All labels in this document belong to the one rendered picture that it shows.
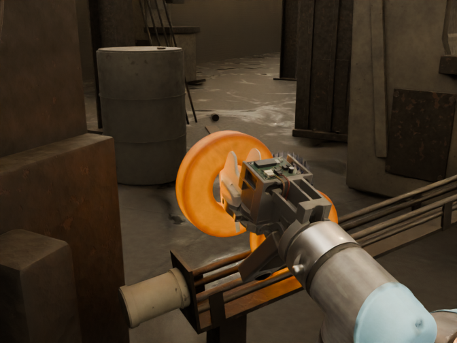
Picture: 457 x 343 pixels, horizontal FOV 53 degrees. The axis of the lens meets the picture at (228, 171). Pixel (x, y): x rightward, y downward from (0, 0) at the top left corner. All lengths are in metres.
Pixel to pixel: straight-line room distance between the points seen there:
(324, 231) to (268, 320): 1.32
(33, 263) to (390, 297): 0.37
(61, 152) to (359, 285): 0.45
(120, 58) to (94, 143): 2.29
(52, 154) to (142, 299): 0.24
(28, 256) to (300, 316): 1.39
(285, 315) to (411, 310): 1.40
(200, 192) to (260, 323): 1.18
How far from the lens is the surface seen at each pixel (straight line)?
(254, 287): 0.73
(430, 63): 2.77
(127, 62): 3.00
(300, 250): 0.50
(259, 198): 0.54
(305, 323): 1.80
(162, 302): 0.68
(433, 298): 2.08
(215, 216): 0.67
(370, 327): 0.44
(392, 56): 2.84
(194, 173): 0.64
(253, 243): 0.74
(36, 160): 0.67
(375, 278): 0.46
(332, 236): 0.50
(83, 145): 0.73
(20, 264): 0.56
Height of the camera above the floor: 1.05
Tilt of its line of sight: 18 degrees down
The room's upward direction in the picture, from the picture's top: straight up
